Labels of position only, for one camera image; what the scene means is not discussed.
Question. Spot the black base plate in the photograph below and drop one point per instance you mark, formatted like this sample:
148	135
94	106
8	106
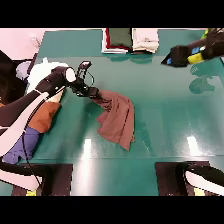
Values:
58	180
166	178

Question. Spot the brown garment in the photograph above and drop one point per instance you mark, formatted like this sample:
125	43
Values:
117	120

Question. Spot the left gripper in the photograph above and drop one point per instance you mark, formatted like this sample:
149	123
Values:
87	91

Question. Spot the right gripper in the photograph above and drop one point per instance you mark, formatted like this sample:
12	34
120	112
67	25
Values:
179	56

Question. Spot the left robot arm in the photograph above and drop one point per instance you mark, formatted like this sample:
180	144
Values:
20	110

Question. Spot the cream garment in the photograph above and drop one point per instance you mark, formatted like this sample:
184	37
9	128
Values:
145	39

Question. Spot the blue garment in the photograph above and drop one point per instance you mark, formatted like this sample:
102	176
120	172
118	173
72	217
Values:
24	144

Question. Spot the dark green garment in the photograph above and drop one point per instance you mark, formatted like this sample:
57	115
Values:
120	37

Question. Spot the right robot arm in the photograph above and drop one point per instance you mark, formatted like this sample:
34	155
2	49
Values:
213	44

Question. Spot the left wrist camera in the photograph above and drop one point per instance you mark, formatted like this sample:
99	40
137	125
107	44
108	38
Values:
84	65

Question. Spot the orange garment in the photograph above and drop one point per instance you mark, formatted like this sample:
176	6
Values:
45	116

